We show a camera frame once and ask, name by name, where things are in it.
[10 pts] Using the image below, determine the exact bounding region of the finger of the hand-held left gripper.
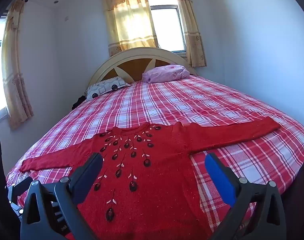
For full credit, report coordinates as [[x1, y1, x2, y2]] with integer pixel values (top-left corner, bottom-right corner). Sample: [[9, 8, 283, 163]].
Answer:
[[9, 201, 24, 222], [7, 177, 33, 198]]

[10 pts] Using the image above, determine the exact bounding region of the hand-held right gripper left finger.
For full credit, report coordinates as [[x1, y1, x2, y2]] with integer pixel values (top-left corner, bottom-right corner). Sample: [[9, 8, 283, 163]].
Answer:
[[20, 152, 104, 240]]

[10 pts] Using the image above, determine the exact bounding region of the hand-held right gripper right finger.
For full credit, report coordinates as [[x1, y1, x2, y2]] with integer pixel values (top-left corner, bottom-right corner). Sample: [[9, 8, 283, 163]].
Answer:
[[205, 152, 287, 240]]

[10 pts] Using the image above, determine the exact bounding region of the red knitted sweater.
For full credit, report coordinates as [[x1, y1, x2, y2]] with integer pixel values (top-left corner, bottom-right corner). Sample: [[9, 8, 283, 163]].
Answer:
[[19, 117, 281, 240]]

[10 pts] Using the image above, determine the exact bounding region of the dark cloth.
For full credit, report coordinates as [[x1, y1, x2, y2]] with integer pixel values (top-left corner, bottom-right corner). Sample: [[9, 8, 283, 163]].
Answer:
[[71, 95, 89, 110]]

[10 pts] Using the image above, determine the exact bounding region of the grey patterned pillow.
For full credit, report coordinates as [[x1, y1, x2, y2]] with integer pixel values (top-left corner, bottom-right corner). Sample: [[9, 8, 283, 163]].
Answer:
[[86, 76, 131, 102]]

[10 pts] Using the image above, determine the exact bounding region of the bed with red plaid sheet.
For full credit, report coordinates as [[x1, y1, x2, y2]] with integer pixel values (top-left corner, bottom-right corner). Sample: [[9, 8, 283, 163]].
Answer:
[[6, 76, 304, 240]]

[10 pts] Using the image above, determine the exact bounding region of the cream and wood headboard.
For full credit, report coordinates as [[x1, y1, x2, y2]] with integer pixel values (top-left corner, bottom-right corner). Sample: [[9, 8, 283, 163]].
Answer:
[[88, 47, 199, 90]]

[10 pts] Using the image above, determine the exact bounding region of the pink floral pillow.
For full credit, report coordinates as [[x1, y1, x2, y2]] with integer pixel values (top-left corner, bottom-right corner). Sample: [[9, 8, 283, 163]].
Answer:
[[142, 64, 191, 83]]

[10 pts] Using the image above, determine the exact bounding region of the yellow curtain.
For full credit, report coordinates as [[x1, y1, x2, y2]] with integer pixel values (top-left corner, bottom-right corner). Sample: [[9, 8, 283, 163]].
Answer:
[[102, 0, 159, 57], [1, 0, 34, 130], [170, 0, 207, 67]]

